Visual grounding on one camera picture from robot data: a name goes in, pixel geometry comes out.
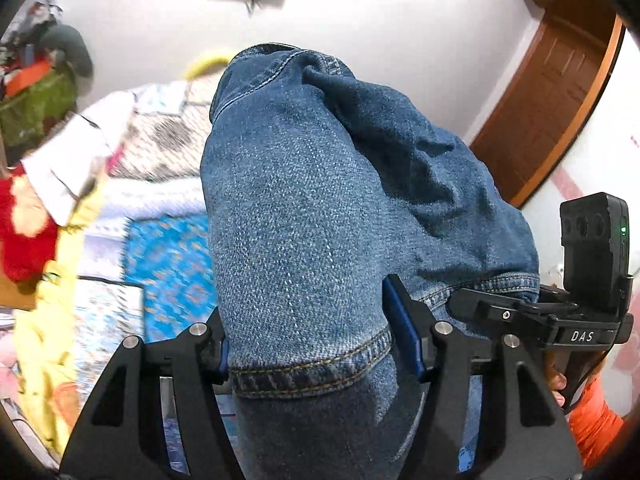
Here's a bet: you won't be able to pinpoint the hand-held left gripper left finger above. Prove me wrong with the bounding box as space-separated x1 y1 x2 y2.
59 305 246 480

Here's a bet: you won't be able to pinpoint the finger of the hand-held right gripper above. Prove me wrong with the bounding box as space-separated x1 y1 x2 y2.
446 285 576 332

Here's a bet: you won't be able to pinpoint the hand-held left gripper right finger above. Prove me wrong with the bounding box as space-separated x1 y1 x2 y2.
382 274 586 480

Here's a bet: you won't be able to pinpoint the blue denim jeans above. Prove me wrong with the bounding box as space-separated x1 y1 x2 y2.
200 44 541 480

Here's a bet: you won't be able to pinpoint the person's right hand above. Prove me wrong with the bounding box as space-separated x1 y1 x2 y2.
544 350 569 408

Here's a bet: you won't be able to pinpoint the blue patchwork blanket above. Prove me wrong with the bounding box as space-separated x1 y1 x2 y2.
75 77 241 480

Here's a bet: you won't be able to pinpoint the brown wooden door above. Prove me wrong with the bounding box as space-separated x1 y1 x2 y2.
470 0 626 208

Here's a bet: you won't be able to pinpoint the yellow blanket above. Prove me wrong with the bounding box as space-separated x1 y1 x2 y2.
12 49 233 456

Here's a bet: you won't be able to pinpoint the red plush blanket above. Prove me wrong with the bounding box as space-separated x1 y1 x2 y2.
0 165 61 283

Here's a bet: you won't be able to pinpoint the white cloth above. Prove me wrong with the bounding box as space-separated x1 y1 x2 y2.
20 92 136 226

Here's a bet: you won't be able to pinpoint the orange cloth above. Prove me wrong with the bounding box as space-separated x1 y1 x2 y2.
5 57 53 98

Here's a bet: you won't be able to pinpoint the dark grey cushion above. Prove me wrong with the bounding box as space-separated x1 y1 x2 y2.
40 24 95 81

